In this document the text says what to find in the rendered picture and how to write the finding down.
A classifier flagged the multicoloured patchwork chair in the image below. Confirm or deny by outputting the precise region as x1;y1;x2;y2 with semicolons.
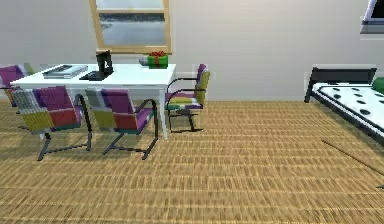
0;63;36;108
165;63;211;133
85;88;160;161
11;85;94;162

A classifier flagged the green gift box red ribbon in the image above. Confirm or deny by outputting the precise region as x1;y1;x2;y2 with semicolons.
146;50;169;70

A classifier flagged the white table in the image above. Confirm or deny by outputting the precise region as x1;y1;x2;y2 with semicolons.
10;63;177;140

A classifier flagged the black open laptop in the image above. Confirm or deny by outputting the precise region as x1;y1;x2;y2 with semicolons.
79;49;115;82

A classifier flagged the wooden framed window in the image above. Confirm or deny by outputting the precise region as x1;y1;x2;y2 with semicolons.
88;0;173;55

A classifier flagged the black bed with dotted cover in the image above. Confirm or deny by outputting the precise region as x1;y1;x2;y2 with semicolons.
303;66;384;148

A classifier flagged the green pillow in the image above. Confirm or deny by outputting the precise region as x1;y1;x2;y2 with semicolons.
371;76;384;95

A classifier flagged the white framed picture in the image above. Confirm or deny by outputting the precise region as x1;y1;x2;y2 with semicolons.
359;0;384;35

